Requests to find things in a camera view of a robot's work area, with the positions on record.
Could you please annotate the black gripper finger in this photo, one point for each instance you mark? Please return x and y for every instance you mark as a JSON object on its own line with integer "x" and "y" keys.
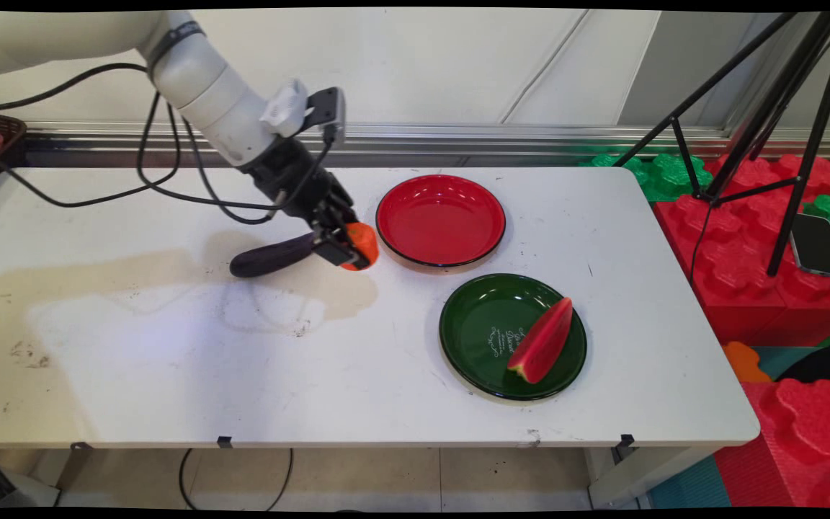
{"x": 344, "y": 214}
{"x": 334, "y": 249}

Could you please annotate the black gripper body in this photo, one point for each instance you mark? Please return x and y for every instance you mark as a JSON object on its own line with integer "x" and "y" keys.
{"x": 300, "y": 180}

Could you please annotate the orange toy carrot piece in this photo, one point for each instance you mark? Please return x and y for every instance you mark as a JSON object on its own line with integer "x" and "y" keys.
{"x": 366, "y": 241}

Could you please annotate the purple toy eggplant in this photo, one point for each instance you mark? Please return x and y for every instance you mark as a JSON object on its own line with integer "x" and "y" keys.
{"x": 271, "y": 258}

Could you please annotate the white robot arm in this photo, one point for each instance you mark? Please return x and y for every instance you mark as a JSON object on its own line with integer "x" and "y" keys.
{"x": 206, "y": 94}

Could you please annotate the red plate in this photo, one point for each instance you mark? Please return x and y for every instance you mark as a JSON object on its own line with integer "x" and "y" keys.
{"x": 440, "y": 220}

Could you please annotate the dark green plate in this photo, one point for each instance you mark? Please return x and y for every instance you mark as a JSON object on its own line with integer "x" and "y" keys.
{"x": 480, "y": 339}

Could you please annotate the red toy watermelon slice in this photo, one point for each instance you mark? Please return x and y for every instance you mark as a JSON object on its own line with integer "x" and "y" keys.
{"x": 541, "y": 343}

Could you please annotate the brown wicker basket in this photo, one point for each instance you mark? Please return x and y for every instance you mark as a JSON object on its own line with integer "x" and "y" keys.
{"x": 1, "y": 144}

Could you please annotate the white table leg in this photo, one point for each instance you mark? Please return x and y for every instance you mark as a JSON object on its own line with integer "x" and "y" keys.
{"x": 638, "y": 476}

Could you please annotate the large red foam block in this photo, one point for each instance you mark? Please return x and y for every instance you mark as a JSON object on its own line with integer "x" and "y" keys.
{"x": 746, "y": 288}

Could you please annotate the orange foam piece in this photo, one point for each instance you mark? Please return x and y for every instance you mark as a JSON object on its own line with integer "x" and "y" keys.
{"x": 743, "y": 360}

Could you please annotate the black smartphone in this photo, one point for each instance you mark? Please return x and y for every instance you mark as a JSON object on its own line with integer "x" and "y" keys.
{"x": 817, "y": 245}

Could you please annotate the black tripod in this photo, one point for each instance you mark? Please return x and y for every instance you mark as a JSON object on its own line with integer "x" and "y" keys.
{"x": 813, "y": 144}

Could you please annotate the black foam piece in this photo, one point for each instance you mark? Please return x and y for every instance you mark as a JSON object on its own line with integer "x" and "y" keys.
{"x": 829, "y": 367}

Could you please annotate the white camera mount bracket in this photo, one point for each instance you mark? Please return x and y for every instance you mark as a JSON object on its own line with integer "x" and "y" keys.
{"x": 285, "y": 108}

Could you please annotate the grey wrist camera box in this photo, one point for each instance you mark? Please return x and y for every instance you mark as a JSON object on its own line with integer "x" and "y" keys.
{"x": 328, "y": 108}

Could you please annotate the aluminium wall rail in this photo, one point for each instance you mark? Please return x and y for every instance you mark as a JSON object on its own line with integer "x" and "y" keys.
{"x": 530, "y": 137}

